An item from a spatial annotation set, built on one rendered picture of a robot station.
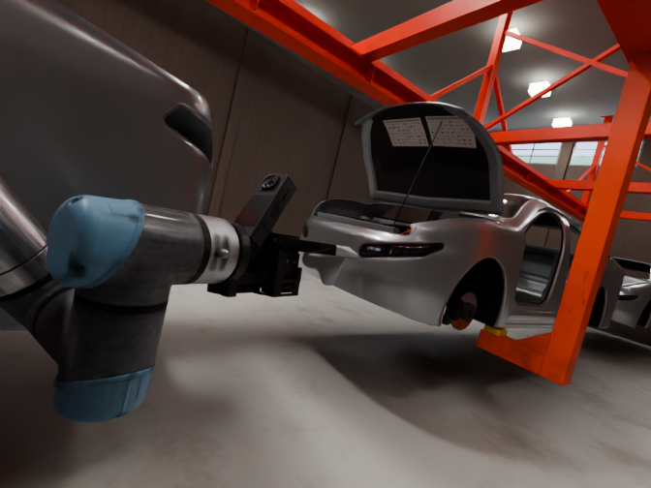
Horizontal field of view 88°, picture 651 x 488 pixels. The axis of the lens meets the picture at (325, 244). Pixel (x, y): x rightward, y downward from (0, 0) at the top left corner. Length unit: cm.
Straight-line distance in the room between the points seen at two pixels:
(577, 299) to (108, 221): 301
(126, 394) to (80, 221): 16
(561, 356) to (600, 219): 104
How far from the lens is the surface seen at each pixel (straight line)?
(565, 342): 313
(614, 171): 321
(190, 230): 34
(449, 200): 339
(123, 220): 31
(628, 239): 1392
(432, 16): 383
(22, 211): 43
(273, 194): 43
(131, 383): 36
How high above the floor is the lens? 128
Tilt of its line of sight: 4 degrees down
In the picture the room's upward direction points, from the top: 14 degrees clockwise
